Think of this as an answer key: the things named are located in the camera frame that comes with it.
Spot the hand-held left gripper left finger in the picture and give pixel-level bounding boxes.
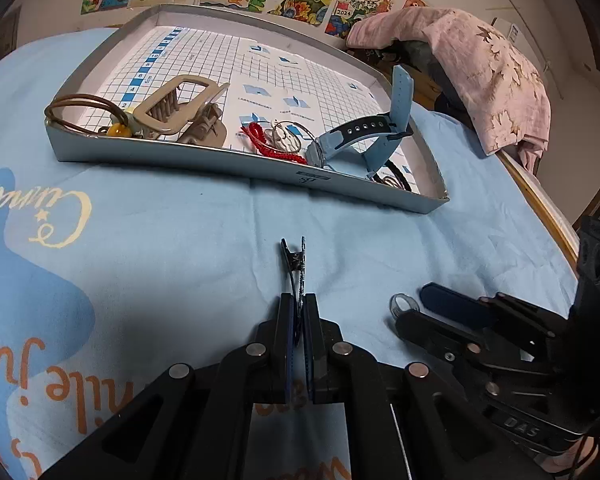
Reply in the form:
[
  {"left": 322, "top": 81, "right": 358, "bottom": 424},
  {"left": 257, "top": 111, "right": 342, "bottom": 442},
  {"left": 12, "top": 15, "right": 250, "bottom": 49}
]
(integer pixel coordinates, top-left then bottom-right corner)
[{"left": 40, "top": 294, "right": 301, "bottom": 480}]

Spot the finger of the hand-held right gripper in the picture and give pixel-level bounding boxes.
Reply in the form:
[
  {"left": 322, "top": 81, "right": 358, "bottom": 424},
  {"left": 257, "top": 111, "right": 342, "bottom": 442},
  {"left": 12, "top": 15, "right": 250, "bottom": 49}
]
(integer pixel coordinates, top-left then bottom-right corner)
[
  {"left": 420, "top": 282, "right": 557, "bottom": 352},
  {"left": 395, "top": 309, "right": 572, "bottom": 397}
]

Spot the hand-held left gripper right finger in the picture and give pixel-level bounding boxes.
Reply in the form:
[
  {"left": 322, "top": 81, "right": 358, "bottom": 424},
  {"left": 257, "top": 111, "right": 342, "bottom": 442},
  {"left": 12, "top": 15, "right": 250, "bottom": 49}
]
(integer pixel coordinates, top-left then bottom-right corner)
[{"left": 302, "top": 294, "right": 526, "bottom": 480}]

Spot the silver finger ring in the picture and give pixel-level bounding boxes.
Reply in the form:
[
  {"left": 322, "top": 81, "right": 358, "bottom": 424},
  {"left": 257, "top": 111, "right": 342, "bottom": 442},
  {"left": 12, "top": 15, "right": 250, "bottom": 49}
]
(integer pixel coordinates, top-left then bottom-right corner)
[{"left": 390, "top": 293, "right": 421, "bottom": 318}]

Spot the black beaded hair clip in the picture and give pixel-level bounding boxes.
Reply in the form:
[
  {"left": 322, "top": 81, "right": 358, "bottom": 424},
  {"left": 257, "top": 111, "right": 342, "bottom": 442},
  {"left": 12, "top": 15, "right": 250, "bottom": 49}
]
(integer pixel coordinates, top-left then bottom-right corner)
[{"left": 279, "top": 236, "right": 308, "bottom": 311}]

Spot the black hair tie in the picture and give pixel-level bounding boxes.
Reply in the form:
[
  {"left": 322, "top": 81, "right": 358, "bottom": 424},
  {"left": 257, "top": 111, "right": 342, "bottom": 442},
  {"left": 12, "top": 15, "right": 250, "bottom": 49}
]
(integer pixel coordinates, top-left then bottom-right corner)
[{"left": 372, "top": 157, "right": 413, "bottom": 193}]

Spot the red string bracelet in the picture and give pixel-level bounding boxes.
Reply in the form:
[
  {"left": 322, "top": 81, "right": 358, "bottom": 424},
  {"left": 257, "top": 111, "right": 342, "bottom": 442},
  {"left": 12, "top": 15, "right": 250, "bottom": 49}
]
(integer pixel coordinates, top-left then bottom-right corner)
[{"left": 240, "top": 121, "right": 308, "bottom": 166}]

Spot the small white charm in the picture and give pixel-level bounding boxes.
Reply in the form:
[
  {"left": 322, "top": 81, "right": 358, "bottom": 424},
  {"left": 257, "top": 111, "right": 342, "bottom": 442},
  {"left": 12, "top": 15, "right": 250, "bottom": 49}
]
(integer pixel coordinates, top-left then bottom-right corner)
[{"left": 267, "top": 127, "right": 301, "bottom": 153}]

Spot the brown hair tie orange bead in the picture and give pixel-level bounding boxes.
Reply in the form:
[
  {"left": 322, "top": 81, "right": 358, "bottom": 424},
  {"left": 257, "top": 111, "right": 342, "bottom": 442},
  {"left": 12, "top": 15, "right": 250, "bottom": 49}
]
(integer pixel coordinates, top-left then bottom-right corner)
[{"left": 45, "top": 94, "right": 133, "bottom": 138}]

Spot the grey tray with grid paper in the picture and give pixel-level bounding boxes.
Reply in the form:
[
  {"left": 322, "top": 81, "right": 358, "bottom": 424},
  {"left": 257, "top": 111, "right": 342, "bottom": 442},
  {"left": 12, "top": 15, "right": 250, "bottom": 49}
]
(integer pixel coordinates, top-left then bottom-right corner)
[{"left": 44, "top": 4, "right": 451, "bottom": 216}]

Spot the person's right hand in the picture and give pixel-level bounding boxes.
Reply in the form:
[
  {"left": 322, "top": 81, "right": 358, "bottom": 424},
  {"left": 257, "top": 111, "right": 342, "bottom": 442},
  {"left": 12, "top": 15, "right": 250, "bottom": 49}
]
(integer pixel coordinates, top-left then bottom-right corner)
[{"left": 542, "top": 432, "right": 600, "bottom": 476}]

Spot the wooden bed with white mattress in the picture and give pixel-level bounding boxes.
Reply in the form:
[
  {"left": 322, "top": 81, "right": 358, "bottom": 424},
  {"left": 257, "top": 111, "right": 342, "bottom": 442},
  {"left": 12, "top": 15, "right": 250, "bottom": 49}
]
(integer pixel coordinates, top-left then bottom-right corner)
[{"left": 495, "top": 150, "right": 600, "bottom": 267}]

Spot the light blue printed bed sheet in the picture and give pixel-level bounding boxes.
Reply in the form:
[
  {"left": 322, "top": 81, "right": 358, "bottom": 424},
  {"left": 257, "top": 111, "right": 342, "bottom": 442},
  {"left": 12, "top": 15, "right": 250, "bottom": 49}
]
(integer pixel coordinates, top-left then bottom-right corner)
[{"left": 0, "top": 27, "right": 581, "bottom": 480}]

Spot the blue wrist watch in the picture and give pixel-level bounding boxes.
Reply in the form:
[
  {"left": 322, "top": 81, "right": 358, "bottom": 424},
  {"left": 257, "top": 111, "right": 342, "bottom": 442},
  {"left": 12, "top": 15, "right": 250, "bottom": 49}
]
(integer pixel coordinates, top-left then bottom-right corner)
[{"left": 307, "top": 65, "right": 415, "bottom": 181}]

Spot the beige hair claw clip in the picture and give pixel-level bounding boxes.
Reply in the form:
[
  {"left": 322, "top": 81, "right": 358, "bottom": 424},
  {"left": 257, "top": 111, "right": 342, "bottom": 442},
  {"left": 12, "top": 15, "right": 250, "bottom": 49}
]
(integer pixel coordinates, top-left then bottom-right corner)
[{"left": 132, "top": 75, "right": 231, "bottom": 148}]

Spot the pink floral blanket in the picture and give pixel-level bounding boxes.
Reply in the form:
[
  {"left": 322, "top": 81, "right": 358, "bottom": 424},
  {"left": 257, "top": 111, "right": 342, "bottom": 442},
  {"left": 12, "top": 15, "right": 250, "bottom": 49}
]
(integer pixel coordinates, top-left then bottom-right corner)
[{"left": 346, "top": 7, "right": 552, "bottom": 171}]

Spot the white air conditioner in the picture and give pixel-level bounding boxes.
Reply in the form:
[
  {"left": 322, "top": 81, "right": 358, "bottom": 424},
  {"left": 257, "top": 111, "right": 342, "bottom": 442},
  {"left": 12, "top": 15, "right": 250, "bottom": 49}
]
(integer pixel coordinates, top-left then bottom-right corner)
[{"left": 492, "top": 17, "right": 523, "bottom": 46}]

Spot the brown door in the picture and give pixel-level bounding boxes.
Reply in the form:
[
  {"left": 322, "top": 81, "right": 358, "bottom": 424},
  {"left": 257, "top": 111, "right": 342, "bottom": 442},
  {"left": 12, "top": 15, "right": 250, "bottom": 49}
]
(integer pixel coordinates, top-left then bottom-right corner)
[{"left": 0, "top": 7, "right": 21, "bottom": 76}]

